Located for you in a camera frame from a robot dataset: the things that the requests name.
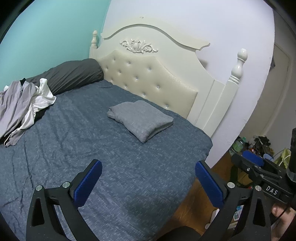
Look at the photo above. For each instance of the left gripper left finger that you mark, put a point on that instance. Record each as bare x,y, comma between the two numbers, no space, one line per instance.
43,222

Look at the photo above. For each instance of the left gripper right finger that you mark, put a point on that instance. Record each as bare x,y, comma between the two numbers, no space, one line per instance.
254,222

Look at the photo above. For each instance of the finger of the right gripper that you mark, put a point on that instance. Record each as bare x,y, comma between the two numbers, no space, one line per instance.
253,156
251,168

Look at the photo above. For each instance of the grey sweatshirt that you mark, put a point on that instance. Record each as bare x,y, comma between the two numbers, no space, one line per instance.
142,119

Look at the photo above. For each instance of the person's right hand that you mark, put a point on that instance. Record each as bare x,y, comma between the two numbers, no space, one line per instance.
285,217

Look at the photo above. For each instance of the cluttered nightstand items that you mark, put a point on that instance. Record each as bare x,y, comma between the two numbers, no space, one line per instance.
261,146

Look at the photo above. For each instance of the cream room door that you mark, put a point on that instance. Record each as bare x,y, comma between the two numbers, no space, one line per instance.
275,87

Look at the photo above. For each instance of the dark blue bed sheet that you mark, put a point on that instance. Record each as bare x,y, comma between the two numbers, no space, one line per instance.
142,184

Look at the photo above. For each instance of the light lilac-grey garment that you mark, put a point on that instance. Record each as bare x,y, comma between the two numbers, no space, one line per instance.
15,102

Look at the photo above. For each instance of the white garment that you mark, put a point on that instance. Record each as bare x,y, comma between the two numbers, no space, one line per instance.
41,99

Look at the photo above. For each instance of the cream tufted headboard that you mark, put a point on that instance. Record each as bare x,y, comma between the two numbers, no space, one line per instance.
152,59

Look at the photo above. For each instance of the long dark grey pillow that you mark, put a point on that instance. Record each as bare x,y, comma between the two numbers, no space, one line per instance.
70,75

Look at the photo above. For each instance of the grey hoodie with drawstring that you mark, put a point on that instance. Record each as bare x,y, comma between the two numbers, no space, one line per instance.
15,136

